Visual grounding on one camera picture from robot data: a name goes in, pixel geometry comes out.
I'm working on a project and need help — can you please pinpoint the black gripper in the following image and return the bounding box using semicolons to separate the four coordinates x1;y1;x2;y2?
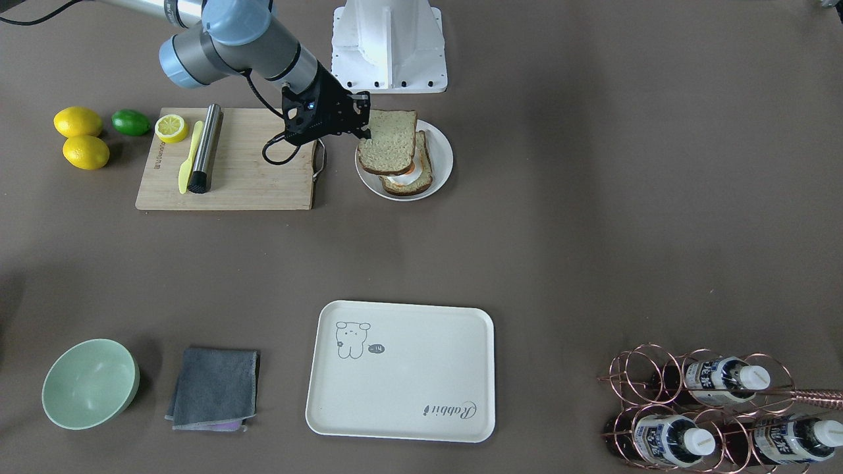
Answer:
282;64;371;146

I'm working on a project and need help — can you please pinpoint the bread slice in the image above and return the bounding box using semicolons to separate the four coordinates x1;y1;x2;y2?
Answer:
379;131;433;197
356;110;418;175

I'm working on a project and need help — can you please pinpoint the white round plate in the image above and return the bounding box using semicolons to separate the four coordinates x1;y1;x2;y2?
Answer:
355;111;454;201

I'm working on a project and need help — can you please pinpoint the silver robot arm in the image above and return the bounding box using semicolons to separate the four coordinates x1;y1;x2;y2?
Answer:
117;1;371;146

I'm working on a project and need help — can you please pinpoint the cream rabbit tray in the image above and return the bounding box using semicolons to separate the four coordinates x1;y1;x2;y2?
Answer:
305;300;496;443

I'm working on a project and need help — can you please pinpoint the fried egg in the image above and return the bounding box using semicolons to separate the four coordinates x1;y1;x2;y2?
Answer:
385;160;423;186

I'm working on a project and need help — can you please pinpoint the wooden cutting board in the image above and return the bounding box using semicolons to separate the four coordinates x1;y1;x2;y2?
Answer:
136;108;315;211

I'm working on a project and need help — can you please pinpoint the steel muddler rod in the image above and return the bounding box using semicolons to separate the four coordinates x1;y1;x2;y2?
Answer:
186;104;223;193

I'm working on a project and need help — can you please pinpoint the yellow plastic knife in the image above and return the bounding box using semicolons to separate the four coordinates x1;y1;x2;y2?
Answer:
178;121;204;194

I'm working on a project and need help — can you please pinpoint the half lemon slice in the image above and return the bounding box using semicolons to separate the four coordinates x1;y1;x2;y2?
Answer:
154;114;189;144

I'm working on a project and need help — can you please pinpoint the green lime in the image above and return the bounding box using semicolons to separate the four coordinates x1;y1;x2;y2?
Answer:
111;109;151;137

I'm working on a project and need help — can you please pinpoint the yellow lemon far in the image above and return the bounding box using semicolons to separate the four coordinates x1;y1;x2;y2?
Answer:
52;106;103;138

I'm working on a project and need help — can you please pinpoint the grey folded cloth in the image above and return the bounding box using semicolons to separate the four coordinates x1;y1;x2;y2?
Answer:
165;347;261;432

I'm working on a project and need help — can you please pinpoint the green bowl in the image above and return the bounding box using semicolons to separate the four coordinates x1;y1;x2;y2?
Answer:
40;338;140;430

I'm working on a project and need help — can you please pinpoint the tea bottle two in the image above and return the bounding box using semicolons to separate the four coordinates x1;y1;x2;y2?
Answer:
603;414;717;468

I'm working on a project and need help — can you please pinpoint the tea bottle one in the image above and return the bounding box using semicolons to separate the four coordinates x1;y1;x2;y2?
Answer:
649;356;771;408

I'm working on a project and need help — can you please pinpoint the tea bottle three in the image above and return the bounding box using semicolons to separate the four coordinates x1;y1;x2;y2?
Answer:
724;414;842;466

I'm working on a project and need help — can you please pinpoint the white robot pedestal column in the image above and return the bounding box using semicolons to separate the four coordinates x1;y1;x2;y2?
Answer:
331;1;449;93

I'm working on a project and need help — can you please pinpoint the copper wire bottle rack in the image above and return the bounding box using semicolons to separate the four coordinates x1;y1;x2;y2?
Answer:
601;343;841;473

